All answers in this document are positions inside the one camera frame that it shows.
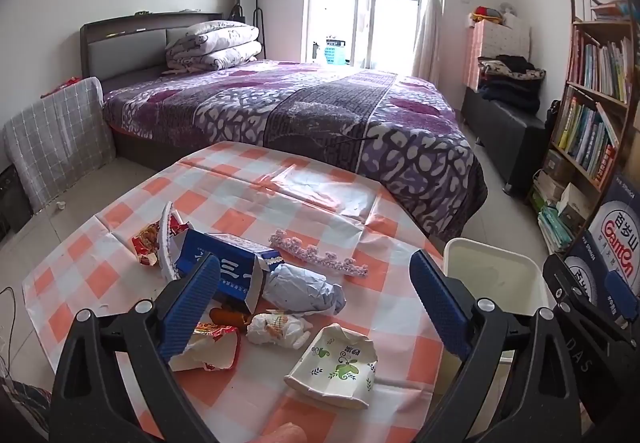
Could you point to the person's left hand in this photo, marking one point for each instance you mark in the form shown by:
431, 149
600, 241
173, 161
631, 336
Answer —
282, 434

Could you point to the pile of books and boxes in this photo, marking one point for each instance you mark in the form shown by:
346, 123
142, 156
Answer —
555, 213

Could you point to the white plastic bin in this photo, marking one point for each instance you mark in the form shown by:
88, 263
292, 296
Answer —
495, 273

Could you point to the red and white wrapper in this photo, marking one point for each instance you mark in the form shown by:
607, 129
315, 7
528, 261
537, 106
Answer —
215, 348

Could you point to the stack of books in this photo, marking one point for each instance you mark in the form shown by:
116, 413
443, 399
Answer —
612, 12

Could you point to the wooden bookshelf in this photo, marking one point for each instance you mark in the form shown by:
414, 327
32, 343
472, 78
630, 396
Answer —
595, 93

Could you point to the row of books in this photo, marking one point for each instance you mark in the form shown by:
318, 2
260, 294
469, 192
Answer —
585, 138
600, 68

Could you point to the black bench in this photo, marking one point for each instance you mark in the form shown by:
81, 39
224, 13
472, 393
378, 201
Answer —
515, 138

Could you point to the grey-blue paper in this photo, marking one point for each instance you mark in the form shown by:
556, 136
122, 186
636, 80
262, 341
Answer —
300, 288

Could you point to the orange checkered tablecloth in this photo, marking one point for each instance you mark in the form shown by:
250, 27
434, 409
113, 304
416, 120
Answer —
300, 203

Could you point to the black bag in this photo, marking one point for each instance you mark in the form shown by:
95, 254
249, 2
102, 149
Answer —
554, 120

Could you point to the red snack wrapper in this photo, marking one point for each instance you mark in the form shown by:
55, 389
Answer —
150, 243

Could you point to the blue paper carton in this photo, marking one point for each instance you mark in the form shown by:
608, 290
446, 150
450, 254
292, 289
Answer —
240, 273

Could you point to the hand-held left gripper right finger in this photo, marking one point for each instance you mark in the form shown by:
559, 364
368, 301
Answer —
440, 308

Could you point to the red cloth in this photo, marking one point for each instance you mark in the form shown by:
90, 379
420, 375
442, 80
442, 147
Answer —
65, 84

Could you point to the black coat rack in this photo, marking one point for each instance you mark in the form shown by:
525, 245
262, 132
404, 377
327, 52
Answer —
257, 23

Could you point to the dark bed headboard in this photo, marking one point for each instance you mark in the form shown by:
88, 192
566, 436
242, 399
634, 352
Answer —
125, 48

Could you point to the red and yellow toy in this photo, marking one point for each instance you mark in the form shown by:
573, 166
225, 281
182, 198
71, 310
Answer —
487, 14

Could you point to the dark plaid cloth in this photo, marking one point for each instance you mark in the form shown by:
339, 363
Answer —
22, 408

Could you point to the pile of dark clothes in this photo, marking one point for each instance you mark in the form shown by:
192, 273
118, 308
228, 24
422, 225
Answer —
510, 83

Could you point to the folded patterned quilt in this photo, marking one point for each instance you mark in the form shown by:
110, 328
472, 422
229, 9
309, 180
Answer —
215, 45

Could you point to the pink lace trim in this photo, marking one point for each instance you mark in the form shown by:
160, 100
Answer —
310, 252

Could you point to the crushed printed paper cup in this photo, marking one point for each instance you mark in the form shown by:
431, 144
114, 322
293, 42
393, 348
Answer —
330, 368

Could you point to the brown bread roll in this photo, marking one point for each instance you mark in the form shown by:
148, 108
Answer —
230, 316

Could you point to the blue and white cardboard box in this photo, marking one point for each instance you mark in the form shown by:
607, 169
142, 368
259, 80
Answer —
620, 233

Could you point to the grey checkered cushion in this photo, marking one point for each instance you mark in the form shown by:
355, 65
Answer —
55, 138

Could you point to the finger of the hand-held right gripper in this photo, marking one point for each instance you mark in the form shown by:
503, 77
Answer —
562, 280
619, 295

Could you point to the bed with purple cover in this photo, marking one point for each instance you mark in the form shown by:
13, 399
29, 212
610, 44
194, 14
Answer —
325, 113

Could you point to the light curtain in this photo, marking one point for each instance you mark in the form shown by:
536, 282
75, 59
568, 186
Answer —
432, 23

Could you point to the pink drawer cabinet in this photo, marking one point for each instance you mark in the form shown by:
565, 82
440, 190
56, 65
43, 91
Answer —
495, 40

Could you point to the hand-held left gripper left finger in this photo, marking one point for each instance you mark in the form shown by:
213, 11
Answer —
192, 308

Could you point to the white food wrapper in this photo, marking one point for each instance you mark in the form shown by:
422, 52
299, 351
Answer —
275, 330

